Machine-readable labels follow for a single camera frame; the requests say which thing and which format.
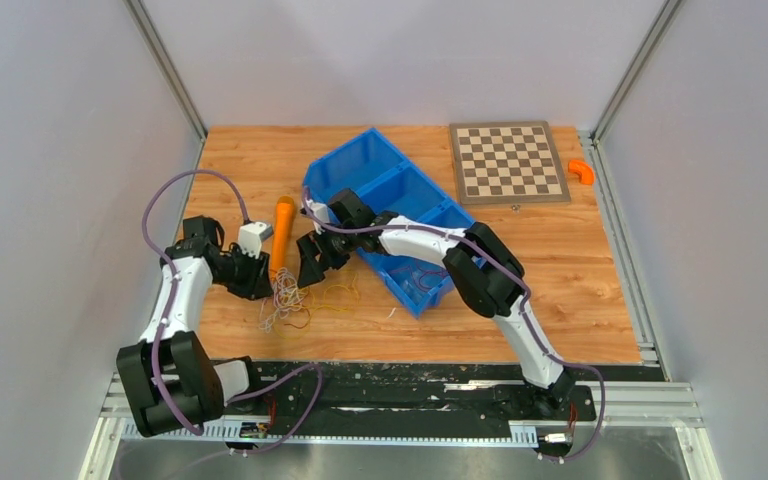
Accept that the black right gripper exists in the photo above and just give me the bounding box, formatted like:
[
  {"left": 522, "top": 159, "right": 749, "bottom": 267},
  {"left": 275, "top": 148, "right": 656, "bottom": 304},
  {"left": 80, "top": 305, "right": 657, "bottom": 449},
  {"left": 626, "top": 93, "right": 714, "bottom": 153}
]
[{"left": 298, "top": 224, "right": 360, "bottom": 289}]

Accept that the orange curved piece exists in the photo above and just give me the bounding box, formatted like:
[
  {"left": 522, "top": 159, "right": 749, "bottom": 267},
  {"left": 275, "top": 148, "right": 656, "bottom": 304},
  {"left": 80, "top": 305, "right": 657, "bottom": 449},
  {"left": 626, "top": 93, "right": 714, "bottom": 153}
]
[{"left": 568, "top": 159, "right": 596, "bottom": 186}]

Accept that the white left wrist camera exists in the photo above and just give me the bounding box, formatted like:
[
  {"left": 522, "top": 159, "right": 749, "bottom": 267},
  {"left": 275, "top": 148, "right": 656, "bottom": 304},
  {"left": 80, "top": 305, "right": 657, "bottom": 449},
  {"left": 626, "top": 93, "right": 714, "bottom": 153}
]
[{"left": 237, "top": 221, "right": 273, "bottom": 258}]

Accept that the blue plastic compartment bin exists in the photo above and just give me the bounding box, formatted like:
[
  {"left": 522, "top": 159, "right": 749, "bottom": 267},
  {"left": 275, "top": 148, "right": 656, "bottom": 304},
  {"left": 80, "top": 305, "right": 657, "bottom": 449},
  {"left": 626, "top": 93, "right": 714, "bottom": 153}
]
[{"left": 302, "top": 128, "right": 474, "bottom": 318}]

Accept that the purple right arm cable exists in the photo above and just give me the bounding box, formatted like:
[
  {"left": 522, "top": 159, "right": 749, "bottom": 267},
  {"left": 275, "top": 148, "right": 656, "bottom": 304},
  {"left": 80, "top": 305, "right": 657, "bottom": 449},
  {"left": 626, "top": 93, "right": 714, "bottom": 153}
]
[{"left": 301, "top": 188, "right": 607, "bottom": 463}]

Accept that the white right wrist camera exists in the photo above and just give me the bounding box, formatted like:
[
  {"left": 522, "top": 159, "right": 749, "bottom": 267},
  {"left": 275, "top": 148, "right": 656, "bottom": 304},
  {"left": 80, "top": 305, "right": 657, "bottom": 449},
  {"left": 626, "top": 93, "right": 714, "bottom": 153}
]
[{"left": 302, "top": 201, "right": 331, "bottom": 234}]

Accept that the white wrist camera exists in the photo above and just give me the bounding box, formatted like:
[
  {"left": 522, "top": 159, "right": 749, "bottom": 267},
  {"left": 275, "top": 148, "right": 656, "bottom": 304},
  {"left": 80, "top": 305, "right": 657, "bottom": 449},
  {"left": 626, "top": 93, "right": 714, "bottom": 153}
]
[
  {"left": 237, "top": 221, "right": 273, "bottom": 258},
  {"left": 302, "top": 201, "right": 331, "bottom": 234}
]

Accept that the orange cylindrical toy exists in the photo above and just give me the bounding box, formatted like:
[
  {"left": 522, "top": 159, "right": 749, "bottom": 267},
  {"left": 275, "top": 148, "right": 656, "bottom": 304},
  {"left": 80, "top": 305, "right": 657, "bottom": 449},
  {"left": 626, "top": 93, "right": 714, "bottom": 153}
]
[{"left": 269, "top": 196, "right": 297, "bottom": 280}]

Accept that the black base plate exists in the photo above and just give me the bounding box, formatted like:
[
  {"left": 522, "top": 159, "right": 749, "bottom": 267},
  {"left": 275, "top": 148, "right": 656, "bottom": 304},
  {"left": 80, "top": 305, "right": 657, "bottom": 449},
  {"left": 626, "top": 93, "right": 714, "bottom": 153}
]
[{"left": 138, "top": 358, "right": 667, "bottom": 442}]

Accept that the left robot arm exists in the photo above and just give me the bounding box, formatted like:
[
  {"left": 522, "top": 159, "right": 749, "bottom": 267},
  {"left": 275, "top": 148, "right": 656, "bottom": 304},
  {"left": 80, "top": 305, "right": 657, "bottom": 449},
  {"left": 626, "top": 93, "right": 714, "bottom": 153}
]
[{"left": 116, "top": 216, "right": 273, "bottom": 438}]

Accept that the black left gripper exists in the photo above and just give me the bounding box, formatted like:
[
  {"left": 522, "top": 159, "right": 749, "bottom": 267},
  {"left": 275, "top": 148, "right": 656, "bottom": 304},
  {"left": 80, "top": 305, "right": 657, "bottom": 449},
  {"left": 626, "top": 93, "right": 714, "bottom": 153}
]
[{"left": 213, "top": 245, "right": 275, "bottom": 302}]

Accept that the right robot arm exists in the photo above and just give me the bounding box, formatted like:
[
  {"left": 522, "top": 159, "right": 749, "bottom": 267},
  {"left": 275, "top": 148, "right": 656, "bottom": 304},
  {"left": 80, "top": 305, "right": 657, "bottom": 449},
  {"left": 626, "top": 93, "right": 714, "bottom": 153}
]
[{"left": 296, "top": 189, "right": 574, "bottom": 418}]

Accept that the wooden chessboard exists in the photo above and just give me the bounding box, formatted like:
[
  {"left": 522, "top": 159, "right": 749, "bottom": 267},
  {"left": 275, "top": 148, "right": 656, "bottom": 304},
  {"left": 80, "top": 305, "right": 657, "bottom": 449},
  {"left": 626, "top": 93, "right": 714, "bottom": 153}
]
[{"left": 449, "top": 121, "right": 570, "bottom": 206}]

